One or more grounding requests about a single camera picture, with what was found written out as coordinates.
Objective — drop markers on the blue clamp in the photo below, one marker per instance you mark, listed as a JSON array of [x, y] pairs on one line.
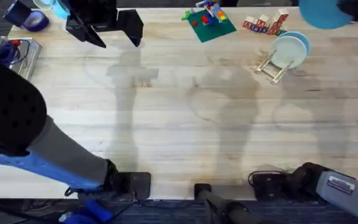
[[95, 213]]

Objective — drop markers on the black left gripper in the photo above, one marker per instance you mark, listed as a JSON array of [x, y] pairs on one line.
[[95, 14]]

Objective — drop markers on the green board with toy blocks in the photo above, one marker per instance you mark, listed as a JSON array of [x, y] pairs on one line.
[[211, 26]]

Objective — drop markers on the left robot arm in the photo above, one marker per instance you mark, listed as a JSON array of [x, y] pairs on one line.
[[11, 109]]

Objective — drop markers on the pale green plate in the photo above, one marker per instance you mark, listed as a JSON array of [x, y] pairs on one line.
[[287, 52]]

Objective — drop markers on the small wooden peg rack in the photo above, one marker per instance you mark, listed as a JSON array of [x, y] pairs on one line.
[[275, 73]]

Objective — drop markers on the heap of letter blocks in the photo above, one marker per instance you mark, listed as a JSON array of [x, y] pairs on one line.
[[266, 23]]

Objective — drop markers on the purple tape roll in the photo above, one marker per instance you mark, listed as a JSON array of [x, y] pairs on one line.
[[36, 21]]

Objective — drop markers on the dark cylinder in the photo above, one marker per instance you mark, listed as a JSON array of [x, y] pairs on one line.
[[16, 13]]

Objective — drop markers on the light blue plate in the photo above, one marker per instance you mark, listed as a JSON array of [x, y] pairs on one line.
[[303, 38]]

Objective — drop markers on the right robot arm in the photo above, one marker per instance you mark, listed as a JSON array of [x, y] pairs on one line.
[[346, 193]]

